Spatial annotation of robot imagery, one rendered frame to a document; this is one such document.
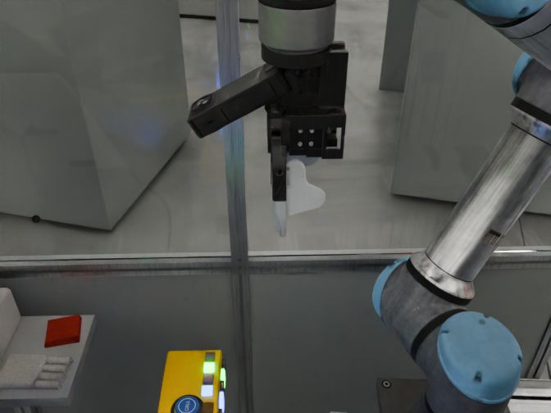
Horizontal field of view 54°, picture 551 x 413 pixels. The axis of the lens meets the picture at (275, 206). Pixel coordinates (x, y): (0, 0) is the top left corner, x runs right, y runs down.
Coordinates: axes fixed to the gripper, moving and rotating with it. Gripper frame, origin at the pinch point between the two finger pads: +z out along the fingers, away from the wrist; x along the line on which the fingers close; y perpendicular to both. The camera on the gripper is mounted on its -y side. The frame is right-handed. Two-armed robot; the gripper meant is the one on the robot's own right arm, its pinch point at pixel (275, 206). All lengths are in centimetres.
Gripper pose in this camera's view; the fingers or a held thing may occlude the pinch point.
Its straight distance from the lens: 65.4
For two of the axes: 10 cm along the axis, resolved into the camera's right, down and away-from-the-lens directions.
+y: 10.0, -0.2, 0.2
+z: 0.0, 8.2, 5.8
